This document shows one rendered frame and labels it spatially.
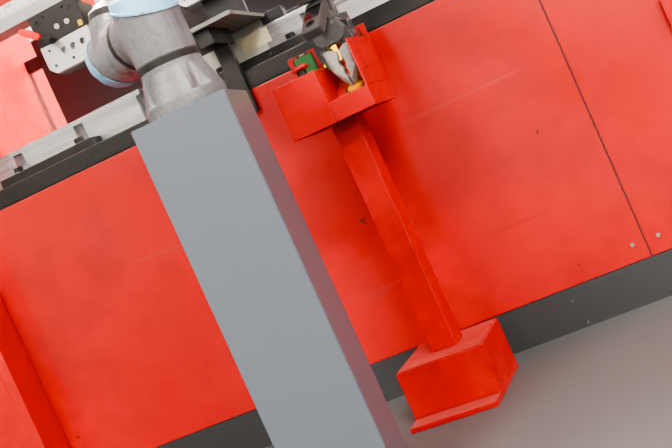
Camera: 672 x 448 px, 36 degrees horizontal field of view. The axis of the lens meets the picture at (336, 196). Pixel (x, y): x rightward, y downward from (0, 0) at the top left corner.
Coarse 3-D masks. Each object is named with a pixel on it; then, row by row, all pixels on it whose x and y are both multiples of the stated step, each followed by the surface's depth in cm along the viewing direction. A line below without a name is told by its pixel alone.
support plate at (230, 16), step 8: (216, 16) 236; (224, 16) 235; (232, 16) 240; (240, 16) 244; (248, 16) 249; (256, 16) 254; (264, 16) 259; (200, 24) 237; (208, 24) 236; (216, 24) 241; (224, 24) 245; (232, 24) 250; (240, 24) 255; (248, 24) 260; (192, 32) 237; (232, 32) 261
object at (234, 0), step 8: (208, 0) 264; (216, 0) 263; (224, 0) 263; (232, 0) 262; (240, 0) 262; (208, 8) 264; (216, 8) 263; (224, 8) 263; (232, 8) 262; (240, 8) 262; (208, 16) 264
